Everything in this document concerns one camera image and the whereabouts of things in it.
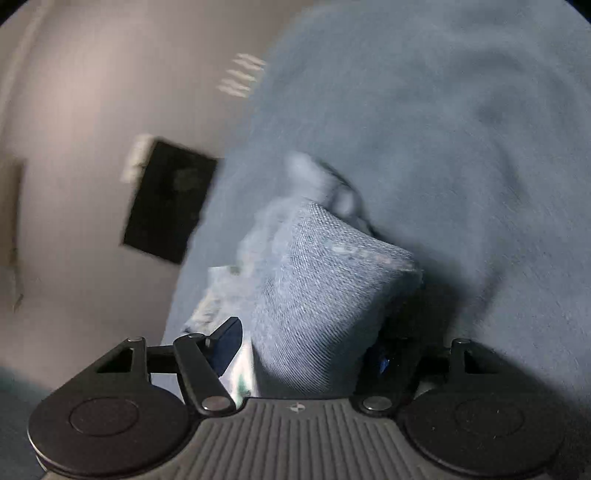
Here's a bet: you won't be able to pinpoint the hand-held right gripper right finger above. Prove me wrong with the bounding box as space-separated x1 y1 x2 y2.
353 337 498 416

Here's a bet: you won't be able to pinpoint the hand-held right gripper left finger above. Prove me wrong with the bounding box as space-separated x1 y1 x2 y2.
95 316 244 416

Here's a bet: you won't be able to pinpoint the light blue denim jeans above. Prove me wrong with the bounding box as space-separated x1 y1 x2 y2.
182 152 426 400

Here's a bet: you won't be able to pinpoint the black flat television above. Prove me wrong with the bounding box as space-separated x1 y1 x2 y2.
121 140 219 265

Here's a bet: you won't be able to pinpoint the white box above television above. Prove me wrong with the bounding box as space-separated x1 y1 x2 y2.
119 134 156 184

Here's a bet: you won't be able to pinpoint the blue bed blanket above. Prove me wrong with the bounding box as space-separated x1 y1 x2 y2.
0 0 591 480

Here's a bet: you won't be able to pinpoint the white router with antennas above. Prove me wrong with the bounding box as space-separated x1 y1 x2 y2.
217 52 268 98

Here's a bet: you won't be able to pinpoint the beige wall fixture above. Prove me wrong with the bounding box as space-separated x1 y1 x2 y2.
0 156 26 315

